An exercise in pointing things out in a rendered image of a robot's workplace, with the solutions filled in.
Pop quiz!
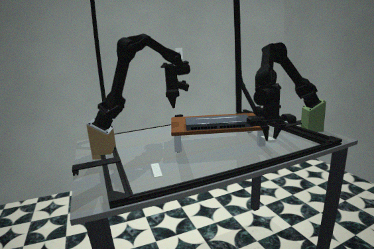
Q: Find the grey network switch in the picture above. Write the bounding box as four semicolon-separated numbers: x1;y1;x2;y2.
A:
186;115;253;130

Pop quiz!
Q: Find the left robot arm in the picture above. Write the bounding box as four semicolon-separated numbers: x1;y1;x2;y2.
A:
253;42;322;117

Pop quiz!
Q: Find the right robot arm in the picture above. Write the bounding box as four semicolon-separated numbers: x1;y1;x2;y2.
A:
92;34;190;130

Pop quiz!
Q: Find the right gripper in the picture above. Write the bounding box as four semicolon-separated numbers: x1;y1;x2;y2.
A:
165;76;180;108

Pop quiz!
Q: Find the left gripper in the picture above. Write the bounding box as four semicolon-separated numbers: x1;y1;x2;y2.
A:
247;102;296;141

